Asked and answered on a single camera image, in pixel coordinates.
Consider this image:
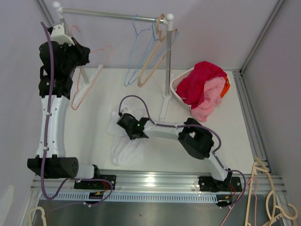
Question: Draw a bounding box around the pink t shirt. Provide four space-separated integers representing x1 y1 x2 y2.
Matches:
190 77 226 122

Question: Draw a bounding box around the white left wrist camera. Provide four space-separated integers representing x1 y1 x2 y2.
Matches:
48 23 75 46

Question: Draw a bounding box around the pale pink tank top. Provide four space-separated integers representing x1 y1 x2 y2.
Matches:
106 106 148 166

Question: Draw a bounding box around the white left rack foot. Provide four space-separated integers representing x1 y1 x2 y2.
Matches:
74 64 103 102

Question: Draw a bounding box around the beige plastic hanger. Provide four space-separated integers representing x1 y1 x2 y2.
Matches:
137 14 179 88

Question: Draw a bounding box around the beige hanger bottom left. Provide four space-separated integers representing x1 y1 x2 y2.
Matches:
27 206 48 226

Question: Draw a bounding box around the blue plastic hanger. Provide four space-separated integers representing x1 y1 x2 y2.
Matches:
135 17 165 84

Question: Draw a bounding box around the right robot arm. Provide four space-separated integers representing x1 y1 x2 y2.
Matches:
117 113 233 192

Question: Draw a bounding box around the magenta t shirt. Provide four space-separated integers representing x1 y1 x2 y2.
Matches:
176 61 225 110

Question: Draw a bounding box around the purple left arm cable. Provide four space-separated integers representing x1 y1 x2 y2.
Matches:
40 21 113 208

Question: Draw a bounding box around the white rack base foot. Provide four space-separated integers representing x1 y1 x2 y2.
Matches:
158 93 172 121

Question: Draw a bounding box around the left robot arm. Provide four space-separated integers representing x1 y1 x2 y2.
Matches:
27 41 101 189

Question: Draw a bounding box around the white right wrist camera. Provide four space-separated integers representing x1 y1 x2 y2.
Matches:
119 107 133 116

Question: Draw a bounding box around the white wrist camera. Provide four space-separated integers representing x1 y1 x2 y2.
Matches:
119 107 133 116
48 23 75 46

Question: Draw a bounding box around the silver rack upright pole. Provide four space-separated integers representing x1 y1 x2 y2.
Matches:
164 13 174 99

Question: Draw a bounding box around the pink wire hanger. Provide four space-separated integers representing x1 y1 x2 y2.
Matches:
70 25 113 111

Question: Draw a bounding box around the beige hangers pile right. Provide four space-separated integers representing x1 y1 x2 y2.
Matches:
244 156 299 226

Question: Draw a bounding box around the white perforated plastic basket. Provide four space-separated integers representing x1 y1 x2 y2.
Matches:
170 68 199 111

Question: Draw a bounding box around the aluminium mounting rail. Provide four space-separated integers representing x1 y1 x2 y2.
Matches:
30 170 287 194

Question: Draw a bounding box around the white slotted cable duct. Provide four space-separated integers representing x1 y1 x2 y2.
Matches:
55 191 218 203

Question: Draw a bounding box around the silver clothes rack rail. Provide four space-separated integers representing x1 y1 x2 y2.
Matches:
62 7 157 23

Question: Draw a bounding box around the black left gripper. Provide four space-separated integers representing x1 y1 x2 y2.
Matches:
59 37 90 74

